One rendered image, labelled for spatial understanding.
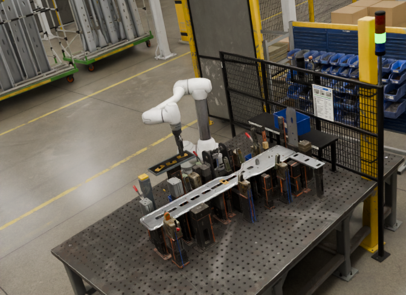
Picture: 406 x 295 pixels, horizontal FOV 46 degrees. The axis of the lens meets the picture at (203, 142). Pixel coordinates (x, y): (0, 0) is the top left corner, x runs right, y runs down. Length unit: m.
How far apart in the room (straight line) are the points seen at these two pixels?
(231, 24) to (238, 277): 3.53
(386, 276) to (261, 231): 1.18
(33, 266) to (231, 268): 2.45
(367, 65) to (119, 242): 2.26
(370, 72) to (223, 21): 2.79
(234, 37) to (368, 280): 3.26
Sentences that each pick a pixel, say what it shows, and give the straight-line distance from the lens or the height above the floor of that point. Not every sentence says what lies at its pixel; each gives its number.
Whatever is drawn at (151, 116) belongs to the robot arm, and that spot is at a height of 1.55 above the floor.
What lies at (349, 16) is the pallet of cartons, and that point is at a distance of 7.78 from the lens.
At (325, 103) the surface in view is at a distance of 4.06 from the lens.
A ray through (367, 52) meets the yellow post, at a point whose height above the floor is 1.77.
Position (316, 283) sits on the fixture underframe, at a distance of 3.90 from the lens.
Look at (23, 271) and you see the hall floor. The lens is 5.22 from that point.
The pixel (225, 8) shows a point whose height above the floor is 1.71.
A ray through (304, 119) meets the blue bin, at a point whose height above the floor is 1.15.
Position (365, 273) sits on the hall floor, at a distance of 4.32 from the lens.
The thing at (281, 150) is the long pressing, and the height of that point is 1.00.
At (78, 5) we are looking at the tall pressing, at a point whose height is 1.35.
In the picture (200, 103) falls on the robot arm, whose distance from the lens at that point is 4.17.
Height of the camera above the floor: 2.93
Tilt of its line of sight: 26 degrees down
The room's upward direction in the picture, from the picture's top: 11 degrees counter-clockwise
